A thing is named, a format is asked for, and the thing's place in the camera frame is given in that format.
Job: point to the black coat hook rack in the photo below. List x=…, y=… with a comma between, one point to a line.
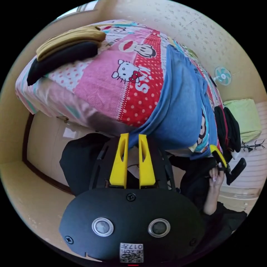
x=253, y=145

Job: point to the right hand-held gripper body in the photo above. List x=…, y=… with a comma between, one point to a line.
x=227, y=170

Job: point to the light green pillow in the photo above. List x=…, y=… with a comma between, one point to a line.
x=244, y=119

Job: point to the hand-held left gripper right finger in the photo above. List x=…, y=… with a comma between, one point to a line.
x=147, y=171

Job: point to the bed with cartoon printed sheet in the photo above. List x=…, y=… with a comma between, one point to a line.
x=98, y=91

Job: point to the person's right forearm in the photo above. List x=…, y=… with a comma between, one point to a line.
x=211, y=201

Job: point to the white and teal fan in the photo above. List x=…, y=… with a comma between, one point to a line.
x=223, y=76

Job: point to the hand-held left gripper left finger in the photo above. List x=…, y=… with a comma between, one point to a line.
x=117, y=169

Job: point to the pile of clothes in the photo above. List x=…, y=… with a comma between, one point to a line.
x=62, y=54
x=231, y=129

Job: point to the blue pants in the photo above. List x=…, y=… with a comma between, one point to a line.
x=177, y=100

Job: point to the person's body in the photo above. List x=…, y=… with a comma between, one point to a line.
x=80, y=164

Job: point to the person's right hand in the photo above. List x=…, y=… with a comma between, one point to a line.
x=217, y=179

